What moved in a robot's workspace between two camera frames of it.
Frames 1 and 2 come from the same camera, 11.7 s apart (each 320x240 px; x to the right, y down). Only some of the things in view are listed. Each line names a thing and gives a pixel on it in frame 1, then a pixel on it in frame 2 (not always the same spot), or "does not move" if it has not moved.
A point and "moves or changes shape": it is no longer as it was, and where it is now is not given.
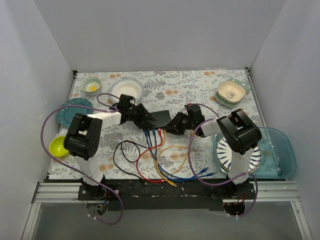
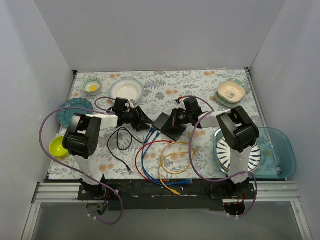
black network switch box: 162,118 moves or changes shape
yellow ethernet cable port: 171,183 moves or changes shape
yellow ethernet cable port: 170,183 to 173,191
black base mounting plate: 193,195 does not move
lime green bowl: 56,146 does not move
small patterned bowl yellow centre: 91,85 does not move
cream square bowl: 231,92 does not move
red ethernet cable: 160,144 moves or changes shape
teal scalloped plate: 65,115 does not move
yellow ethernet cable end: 174,146 to 192,157
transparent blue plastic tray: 278,158 does not move
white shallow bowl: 127,86 does not move
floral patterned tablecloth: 158,125 does not move
